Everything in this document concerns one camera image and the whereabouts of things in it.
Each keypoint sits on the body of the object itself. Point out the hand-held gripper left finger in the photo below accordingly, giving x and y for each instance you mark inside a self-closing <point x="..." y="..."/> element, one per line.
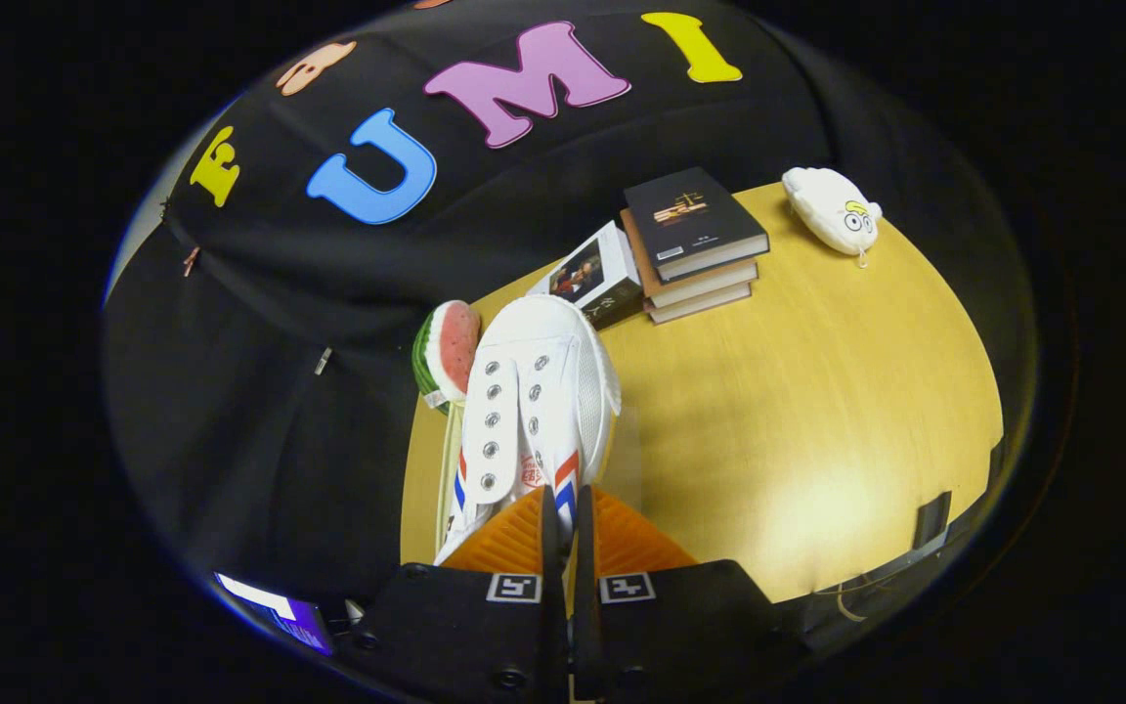
<point x="553" y="606"/>

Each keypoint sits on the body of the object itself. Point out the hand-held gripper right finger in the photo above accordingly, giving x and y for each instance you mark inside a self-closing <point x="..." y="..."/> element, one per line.
<point x="584" y="626"/>

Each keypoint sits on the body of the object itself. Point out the cream fabric storage box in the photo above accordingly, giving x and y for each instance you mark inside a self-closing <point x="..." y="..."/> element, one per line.
<point x="447" y="469"/>

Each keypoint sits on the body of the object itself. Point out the white striped canvas shoe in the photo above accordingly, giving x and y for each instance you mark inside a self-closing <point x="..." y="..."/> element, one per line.
<point x="543" y="332"/>

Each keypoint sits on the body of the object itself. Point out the lit display screen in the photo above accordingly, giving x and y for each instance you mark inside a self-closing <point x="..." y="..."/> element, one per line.
<point x="275" y="606"/>

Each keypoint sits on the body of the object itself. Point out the watermelon slice toy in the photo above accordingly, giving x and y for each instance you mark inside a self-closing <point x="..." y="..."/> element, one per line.
<point x="451" y="342"/>

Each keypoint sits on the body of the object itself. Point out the thin tan book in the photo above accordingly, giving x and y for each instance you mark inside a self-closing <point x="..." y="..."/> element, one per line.
<point x="700" y="308"/>

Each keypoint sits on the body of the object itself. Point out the silver metal clip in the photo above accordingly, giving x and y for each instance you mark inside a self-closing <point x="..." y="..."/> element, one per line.
<point x="324" y="360"/>

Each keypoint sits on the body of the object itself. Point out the white portrait cover book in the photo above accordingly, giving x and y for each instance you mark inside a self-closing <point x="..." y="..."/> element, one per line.
<point x="607" y="259"/>

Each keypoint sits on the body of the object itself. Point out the black backdrop cloth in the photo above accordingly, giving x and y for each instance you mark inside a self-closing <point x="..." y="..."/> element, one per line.
<point x="260" y="411"/>

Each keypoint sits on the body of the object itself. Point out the brown cover book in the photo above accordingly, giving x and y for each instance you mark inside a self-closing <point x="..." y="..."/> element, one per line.
<point x="710" y="288"/>

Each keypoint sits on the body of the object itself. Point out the black cover book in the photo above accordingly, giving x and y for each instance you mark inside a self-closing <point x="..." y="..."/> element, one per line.
<point x="719" y="220"/>

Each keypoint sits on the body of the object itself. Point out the white cartoon plush pouch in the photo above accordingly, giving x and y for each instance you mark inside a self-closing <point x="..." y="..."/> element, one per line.
<point x="822" y="205"/>

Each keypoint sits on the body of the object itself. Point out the wooden clothes peg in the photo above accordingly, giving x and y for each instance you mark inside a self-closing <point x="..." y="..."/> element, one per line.
<point x="191" y="260"/>

